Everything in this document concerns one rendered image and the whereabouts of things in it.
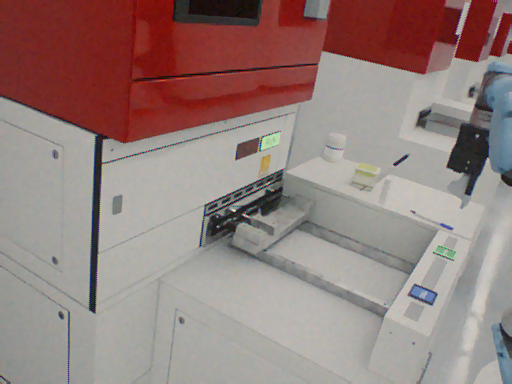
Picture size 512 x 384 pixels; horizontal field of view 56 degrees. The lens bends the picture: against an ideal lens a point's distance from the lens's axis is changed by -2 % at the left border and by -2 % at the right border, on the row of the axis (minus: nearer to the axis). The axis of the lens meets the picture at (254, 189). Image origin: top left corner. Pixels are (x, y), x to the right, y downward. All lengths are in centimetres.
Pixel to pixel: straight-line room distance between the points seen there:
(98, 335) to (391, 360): 64
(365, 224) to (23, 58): 107
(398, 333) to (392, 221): 58
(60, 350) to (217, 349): 38
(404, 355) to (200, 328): 48
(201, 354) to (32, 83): 73
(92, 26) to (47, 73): 16
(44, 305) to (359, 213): 95
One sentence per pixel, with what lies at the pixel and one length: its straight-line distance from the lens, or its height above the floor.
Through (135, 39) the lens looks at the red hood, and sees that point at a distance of 87.
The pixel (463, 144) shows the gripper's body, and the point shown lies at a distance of 128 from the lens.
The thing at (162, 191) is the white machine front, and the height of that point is 106.
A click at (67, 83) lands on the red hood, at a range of 99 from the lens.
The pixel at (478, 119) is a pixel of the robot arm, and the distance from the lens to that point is 125.
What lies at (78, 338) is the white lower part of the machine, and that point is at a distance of 122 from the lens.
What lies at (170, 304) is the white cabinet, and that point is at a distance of 126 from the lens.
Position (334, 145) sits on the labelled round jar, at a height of 103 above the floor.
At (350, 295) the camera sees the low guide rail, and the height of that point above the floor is 84.
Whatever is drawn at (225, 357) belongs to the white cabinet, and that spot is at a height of 70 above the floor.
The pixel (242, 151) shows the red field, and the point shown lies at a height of 110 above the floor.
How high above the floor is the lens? 152
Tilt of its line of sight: 22 degrees down
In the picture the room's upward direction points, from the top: 10 degrees clockwise
